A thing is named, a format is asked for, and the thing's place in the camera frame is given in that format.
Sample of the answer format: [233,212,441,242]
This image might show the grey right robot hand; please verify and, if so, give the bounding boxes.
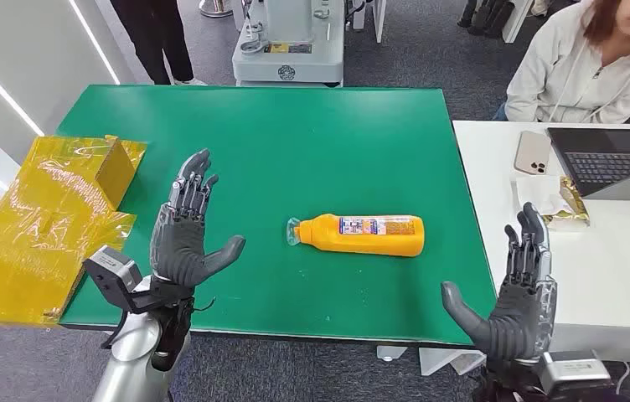
[441,202,559,364]

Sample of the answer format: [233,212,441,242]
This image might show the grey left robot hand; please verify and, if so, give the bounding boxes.
[149,148,246,288]

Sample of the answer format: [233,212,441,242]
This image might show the orange detergent bottle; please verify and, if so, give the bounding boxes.
[286,213,426,258]

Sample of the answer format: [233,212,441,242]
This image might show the white desk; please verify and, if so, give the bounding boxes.
[452,120,630,364]

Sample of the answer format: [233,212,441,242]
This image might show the white paper tissue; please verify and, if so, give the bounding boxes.
[510,175,571,219]

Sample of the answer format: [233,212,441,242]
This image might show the gold foil wrapper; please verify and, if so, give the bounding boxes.
[536,176,591,231]

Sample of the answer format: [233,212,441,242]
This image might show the yellow taped cardboard box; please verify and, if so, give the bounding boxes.
[0,134,148,328]

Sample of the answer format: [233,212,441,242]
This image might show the green table mat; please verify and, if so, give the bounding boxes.
[56,84,498,346]

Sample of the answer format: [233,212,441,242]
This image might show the beige smartphone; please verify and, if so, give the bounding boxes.
[514,130,553,177]

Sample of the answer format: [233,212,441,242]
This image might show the dark grey laptop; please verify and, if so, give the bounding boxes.
[546,127,630,202]

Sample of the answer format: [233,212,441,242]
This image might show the standing person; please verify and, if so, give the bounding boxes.
[109,0,208,86]

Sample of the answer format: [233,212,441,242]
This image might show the grey machine base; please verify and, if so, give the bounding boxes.
[231,0,369,88]

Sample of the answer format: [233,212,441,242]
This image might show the chrome stand base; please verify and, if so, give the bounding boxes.
[198,0,234,18]

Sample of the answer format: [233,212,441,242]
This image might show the seated person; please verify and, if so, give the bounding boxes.
[492,0,630,124]

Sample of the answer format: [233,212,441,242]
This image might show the white furniture panel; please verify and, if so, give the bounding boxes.
[500,0,535,44]

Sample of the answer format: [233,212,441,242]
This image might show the white table leg panel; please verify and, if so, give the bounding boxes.
[352,0,387,44]

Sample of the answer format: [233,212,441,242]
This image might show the black furniture legs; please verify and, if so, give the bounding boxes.
[456,0,516,40]

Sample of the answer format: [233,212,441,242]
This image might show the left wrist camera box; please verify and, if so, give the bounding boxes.
[82,245,144,315]

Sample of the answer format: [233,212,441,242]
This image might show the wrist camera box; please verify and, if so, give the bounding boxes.
[536,350,616,400]
[82,245,144,315]

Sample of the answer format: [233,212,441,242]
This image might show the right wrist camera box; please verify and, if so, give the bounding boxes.
[536,350,616,400]

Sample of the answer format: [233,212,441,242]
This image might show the white table foot bracket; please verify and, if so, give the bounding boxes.
[375,344,408,363]
[419,348,487,377]

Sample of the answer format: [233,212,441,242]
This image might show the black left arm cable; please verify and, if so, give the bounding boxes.
[100,312,128,351]

